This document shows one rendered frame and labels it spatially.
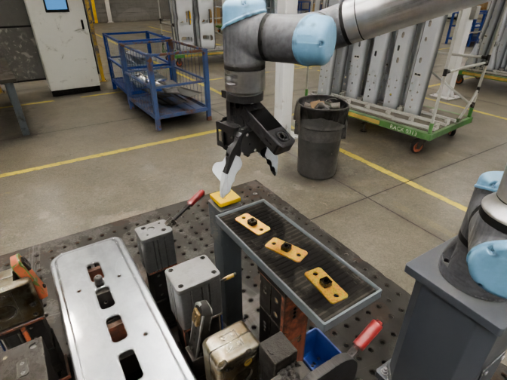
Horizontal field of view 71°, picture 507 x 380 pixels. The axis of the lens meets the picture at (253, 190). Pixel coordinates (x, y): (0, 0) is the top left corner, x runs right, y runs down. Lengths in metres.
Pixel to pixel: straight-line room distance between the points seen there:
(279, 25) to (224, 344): 0.54
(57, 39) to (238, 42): 6.41
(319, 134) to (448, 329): 2.57
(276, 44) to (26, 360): 0.72
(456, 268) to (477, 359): 0.19
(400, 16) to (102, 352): 0.82
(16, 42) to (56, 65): 0.98
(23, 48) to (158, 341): 7.24
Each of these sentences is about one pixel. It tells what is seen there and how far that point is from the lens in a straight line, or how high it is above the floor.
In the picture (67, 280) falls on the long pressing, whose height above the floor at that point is 1.00.
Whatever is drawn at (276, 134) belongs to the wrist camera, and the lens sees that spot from 0.64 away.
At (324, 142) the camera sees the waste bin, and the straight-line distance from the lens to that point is 3.30.
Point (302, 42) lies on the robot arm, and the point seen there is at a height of 1.55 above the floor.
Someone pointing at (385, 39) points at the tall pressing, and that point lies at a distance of 4.89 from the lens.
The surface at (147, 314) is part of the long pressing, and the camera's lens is 0.86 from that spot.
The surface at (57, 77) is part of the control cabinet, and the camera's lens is 7.06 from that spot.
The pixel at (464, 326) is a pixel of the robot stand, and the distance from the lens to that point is 0.86.
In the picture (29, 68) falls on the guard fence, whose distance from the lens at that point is 7.85.
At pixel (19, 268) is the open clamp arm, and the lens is 0.95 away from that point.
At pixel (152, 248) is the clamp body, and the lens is 0.99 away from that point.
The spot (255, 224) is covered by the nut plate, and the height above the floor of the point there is 1.16.
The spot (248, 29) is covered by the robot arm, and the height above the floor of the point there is 1.57.
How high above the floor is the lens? 1.63
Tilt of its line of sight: 30 degrees down
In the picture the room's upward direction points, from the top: straight up
